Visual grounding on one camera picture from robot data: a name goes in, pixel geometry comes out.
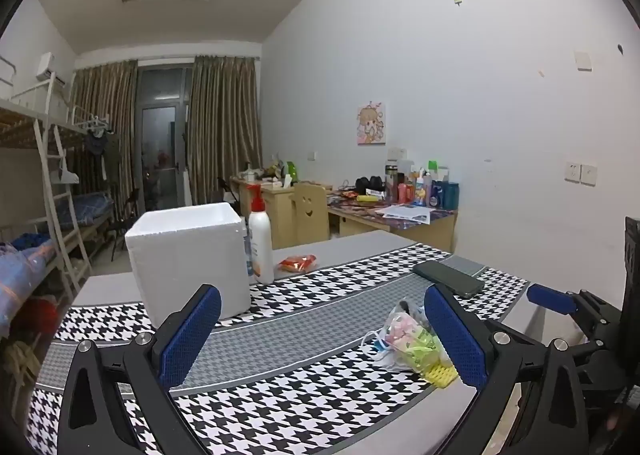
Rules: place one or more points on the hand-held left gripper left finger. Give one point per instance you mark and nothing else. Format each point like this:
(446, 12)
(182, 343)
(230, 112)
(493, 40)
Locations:
(192, 335)

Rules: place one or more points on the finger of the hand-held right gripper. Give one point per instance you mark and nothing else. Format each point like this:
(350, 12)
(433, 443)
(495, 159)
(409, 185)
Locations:
(550, 297)

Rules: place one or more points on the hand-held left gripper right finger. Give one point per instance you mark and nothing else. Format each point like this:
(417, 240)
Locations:
(455, 340)

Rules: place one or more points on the yellow mesh sponge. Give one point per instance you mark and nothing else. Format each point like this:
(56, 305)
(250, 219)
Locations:
(442, 377)

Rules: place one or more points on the clear bag of pastel pieces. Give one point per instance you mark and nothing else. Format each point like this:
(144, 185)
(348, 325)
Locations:
(407, 335)

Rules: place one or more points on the blue face mask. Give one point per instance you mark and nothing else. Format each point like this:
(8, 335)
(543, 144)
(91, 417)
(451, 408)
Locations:
(380, 346)

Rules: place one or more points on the white foam box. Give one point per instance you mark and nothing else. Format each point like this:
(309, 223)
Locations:
(185, 260)

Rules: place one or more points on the black smartphone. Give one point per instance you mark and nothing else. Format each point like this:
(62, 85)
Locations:
(447, 278)

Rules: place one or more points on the houndstooth table mat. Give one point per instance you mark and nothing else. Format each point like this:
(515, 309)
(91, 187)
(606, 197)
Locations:
(300, 315)

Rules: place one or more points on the white lotion pump bottle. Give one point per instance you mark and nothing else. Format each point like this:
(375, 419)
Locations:
(261, 245)

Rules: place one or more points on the wooden desk with patterned mat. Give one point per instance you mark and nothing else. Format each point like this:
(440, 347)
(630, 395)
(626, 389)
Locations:
(400, 235)

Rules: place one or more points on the red snack packet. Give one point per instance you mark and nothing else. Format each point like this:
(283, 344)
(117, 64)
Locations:
(297, 264)

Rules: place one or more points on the black folding chair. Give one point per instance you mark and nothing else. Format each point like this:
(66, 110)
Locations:
(125, 220)

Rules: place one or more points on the printed papers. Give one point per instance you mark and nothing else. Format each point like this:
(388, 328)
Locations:
(407, 213)

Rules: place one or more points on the wooden desk with drawers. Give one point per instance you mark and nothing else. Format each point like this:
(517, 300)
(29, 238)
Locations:
(275, 215)

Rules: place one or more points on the group of toiletry bottles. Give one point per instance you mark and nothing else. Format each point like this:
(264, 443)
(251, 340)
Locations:
(430, 190)

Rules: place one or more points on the red bag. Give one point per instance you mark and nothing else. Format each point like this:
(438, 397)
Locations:
(40, 322)

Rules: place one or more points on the yellow packet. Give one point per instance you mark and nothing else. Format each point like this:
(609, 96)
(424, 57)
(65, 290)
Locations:
(367, 198)

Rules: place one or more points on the blue mattress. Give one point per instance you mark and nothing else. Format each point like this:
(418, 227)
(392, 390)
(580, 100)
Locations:
(85, 207)

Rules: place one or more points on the wooden chair with smiley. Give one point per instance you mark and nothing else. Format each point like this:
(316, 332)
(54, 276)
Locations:
(310, 215)

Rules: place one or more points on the black rounded object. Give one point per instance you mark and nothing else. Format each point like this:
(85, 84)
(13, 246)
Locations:
(369, 184)

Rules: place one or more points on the blue patterned quilt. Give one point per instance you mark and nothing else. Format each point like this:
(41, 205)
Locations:
(22, 275)

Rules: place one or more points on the green plastic object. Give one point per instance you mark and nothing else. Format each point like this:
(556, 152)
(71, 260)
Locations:
(291, 172)

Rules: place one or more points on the glass balcony door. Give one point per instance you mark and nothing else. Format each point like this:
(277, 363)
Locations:
(162, 145)

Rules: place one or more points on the white hanging plastic item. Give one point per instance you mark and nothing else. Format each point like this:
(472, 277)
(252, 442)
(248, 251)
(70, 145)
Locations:
(69, 175)

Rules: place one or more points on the brown curtain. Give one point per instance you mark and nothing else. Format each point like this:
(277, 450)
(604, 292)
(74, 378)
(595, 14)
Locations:
(107, 135)
(225, 135)

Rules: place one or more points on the dark hanging clothes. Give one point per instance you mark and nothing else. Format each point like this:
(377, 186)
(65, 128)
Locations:
(102, 150)

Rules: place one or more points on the white metal bunk bed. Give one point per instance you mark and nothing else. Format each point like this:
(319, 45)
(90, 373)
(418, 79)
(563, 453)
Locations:
(52, 175)

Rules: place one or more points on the white air conditioner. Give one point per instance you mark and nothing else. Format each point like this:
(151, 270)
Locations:
(49, 67)

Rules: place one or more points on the double wall socket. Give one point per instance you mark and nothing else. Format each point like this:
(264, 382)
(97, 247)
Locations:
(581, 172)

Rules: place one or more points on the white wall socket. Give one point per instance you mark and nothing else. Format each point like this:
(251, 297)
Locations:
(396, 153)

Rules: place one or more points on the cartoon wall poster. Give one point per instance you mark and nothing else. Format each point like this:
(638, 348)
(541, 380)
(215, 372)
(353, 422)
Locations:
(372, 122)

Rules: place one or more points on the white wall hook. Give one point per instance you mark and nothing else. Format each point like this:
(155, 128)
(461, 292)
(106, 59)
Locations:
(583, 60)

